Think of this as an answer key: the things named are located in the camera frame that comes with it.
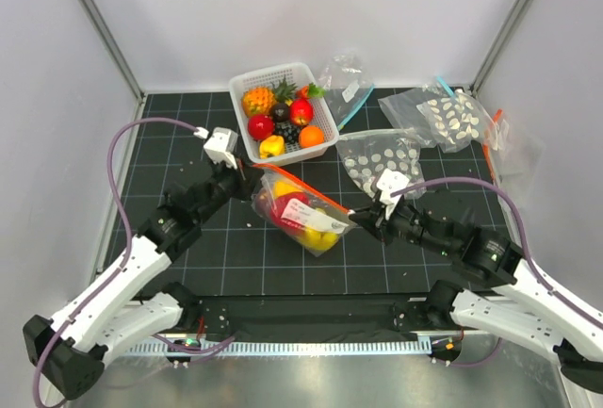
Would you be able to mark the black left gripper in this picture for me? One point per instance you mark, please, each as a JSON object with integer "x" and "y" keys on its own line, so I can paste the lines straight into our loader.
{"x": 245, "y": 179}

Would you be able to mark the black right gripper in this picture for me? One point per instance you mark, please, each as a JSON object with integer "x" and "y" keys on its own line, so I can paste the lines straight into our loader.
{"x": 382, "y": 230}

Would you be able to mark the dark red plum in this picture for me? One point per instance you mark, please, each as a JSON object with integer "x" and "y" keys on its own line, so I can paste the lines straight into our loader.
{"x": 263, "y": 205}

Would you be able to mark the yellow lemon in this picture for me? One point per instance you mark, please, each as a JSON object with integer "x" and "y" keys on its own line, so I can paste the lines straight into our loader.
{"x": 319, "y": 242}

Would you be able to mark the orange zipper clear bag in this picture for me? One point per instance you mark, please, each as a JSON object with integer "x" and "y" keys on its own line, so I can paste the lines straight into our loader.
{"x": 322, "y": 213}

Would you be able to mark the yellow banana bunch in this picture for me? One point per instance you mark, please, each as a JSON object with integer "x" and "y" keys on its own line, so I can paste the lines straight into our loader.
{"x": 282, "y": 188}

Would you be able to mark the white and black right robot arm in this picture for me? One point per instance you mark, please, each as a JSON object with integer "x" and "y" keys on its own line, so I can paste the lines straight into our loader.
{"x": 542, "y": 323}

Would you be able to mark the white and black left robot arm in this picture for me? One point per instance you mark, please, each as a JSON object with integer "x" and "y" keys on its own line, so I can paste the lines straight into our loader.
{"x": 72, "y": 348}

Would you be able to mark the white dotted clear bag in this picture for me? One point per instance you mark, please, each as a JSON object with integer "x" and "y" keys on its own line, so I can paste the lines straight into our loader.
{"x": 366, "y": 154}

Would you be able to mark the light blue zipper dotted bag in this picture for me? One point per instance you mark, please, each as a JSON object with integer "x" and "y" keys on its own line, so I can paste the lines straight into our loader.
{"x": 438, "y": 115}

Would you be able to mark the blue zipper clear bag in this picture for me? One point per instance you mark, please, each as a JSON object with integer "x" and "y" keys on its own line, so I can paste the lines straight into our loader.
{"x": 347, "y": 86}

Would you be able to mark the orange zipper bag at right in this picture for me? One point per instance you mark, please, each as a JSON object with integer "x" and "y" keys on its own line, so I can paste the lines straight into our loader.
{"x": 512, "y": 154}

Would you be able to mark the yellow bell pepper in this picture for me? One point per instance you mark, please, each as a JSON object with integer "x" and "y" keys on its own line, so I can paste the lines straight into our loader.
{"x": 272, "y": 146}

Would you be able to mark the red bell pepper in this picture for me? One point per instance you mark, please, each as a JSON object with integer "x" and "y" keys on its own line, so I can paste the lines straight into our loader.
{"x": 277, "y": 210}

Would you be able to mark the orange fruit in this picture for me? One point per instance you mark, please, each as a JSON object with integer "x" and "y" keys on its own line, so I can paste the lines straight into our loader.
{"x": 311, "y": 136}

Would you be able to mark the orange toy pineapple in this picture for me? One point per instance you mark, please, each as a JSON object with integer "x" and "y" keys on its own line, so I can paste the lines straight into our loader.
{"x": 258, "y": 101}

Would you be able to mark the black cutting mat with grid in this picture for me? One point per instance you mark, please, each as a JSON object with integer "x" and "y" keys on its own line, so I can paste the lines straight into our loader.
{"x": 240, "y": 254}

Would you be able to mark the red strawberry with leaves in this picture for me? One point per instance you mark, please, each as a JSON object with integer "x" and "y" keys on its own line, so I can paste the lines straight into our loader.
{"x": 310, "y": 91}

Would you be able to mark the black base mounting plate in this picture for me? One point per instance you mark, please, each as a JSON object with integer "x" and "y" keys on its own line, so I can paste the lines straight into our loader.
{"x": 359, "y": 318}

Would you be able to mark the white plastic fruit basket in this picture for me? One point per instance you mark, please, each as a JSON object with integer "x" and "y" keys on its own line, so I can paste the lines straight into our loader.
{"x": 294, "y": 72}

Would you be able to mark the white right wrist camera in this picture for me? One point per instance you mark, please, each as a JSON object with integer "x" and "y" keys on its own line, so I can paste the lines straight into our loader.
{"x": 388, "y": 183}

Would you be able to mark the slotted white cable duct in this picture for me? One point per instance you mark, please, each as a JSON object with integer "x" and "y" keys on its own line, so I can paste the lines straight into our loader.
{"x": 423, "y": 346}

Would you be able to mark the aluminium frame post left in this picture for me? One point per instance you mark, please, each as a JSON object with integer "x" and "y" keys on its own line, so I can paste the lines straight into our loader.
{"x": 109, "y": 42}

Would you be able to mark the aluminium frame post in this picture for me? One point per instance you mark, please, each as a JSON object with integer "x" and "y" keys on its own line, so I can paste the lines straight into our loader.
{"x": 512, "y": 21}
{"x": 109, "y": 42}

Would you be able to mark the aluminium frame post right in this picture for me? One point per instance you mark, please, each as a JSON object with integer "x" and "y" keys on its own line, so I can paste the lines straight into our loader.
{"x": 512, "y": 21}

